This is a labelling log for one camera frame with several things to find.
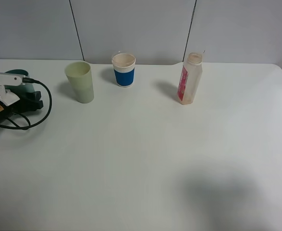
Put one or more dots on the teal plastic cup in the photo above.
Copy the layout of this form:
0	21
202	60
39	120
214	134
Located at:
26	87

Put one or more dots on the pink label drink bottle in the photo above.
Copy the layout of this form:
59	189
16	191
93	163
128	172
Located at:
190	78

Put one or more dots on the pale green plastic cup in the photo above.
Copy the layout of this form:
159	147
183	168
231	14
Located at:
80	78

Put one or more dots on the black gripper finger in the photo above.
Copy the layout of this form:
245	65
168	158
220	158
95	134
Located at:
28	102

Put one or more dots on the blue white paper cup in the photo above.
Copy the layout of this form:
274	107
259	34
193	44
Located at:
124	68

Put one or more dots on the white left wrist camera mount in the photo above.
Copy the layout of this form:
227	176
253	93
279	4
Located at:
7	97

